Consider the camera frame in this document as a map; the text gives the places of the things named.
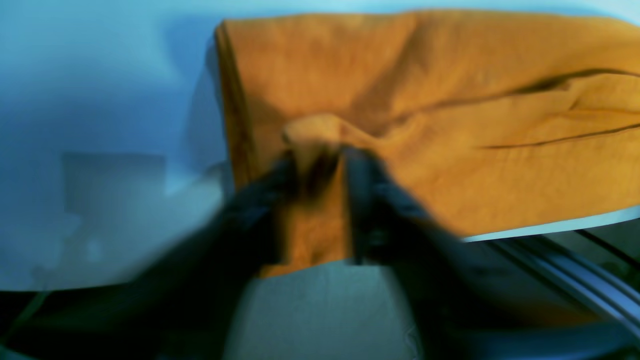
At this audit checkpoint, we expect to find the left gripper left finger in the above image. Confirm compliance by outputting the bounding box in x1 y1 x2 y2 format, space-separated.
1 151 297 360

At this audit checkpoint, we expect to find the orange t-shirt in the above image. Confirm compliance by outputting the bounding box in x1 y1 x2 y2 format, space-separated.
214 9 640 278

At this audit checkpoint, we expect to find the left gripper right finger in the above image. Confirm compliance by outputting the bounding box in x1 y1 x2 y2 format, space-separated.
342 146 639 360

